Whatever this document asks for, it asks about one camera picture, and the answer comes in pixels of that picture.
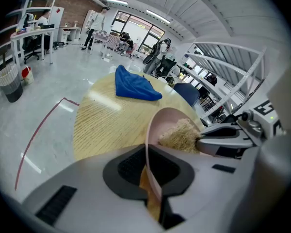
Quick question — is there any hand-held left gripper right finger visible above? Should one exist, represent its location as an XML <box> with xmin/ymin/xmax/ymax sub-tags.
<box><xmin>147</xmin><ymin>132</ymin><xmax>291</xmax><ymax>233</ymax></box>

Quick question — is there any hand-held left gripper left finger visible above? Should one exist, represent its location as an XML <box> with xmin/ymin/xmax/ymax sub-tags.
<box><xmin>21</xmin><ymin>143</ymin><xmax>166</xmax><ymax>233</ymax></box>

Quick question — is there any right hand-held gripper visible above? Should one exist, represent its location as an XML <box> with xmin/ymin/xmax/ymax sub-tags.
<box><xmin>196</xmin><ymin>100</ymin><xmax>287</xmax><ymax>159</ymax></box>

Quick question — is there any beige fluffy fibre clump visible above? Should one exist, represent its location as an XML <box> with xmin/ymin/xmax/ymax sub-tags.
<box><xmin>157</xmin><ymin>118</ymin><xmax>202</xmax><ymax>154</ymax></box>

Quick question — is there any pink big plate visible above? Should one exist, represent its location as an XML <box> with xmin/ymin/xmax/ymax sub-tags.
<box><xmin>144</xmin><ymin>107</ymin><xmax>206</xmax><ymax>203</ymax></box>

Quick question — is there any blue chair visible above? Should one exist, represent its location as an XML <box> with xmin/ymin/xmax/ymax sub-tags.
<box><xmin>173</xmin><ymin>83</ymin><xmax>201</xmax><ymax>106</ymax></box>

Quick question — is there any round wooden table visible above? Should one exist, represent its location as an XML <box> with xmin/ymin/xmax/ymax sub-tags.
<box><xmin>72</xmin><ymin>71</ymin><xmax>204</xmax><ymax>222</ymax></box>

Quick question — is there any white metal storage rack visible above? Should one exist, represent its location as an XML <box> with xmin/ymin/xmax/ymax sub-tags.
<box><xmin>181</xmin><ymin>41</ymin><xmax>267</xmax><ymax>121</ymax></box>

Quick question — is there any black swivel chair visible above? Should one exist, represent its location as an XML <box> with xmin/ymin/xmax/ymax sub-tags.
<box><xmin>157</xmin><ymin>56</ymin><xmax>178</xmax><ymax>78</ymax></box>

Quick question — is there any blue cloth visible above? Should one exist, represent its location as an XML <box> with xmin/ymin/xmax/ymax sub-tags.
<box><xmin>115</xmin><ymin>65</ymin><xmax>163</xmax><ymax>102</ymax></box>

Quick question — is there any red and white bucket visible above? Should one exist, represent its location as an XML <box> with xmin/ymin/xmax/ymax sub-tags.
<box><xmin>21</xmin><ymin>66</ymin><xmax>34</xmax><ymax>86</ymax></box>

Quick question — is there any grey and white trash bin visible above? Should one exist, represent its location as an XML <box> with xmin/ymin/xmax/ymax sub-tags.
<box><xmin>0</xmin><ymin>62</ymin><xmax>24</xmax><ymax>103</ymax></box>

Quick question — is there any large black-framed window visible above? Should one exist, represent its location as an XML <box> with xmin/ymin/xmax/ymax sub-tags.
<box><xmin>110</xmin><ymin>10</ymin><xmax>165</xmax><ymax>54</ymax></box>

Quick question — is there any black desk chair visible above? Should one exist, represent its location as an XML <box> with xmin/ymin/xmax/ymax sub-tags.
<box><xmin>23</xmin><ymin>36</ymin><xmax>41</xmax><ymax>64</ymax></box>

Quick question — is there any checkered table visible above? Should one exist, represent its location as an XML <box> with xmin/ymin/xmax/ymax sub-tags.
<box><xmin>91</xmin><ymin>30</ymin><xmax>122</xmax><ymax>57</ymax></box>

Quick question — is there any white cube bookcase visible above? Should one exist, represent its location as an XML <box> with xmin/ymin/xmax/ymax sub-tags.
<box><xmin>83</xmin><ymin>10</ymin><xmax>97</xmax><ymax>33</ymax></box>

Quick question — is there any white board with red sticker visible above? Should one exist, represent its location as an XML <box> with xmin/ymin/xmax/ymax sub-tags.
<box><xmin>49</xmin><ymin>6</ymin><xmax>65</xmax><ymax>43</ymax></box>

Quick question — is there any gold wire chair white cushion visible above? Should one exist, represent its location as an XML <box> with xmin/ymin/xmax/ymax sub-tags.
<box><xmin>157</xmin><ymin>74</ymin><xmax>179</xmax><ymax>88</ymax></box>

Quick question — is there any white wall desk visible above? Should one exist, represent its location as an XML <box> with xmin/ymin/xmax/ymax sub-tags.
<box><xmin>59</xmin><ymin>25</ymin><xmax>83</xmax><ymax>42</ymax></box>

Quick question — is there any white wall shelving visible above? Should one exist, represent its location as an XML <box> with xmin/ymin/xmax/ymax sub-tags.
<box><xmin>0</xmin><ymin>0</ymin><xmax>59</xmax><ymax>65</ymax></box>

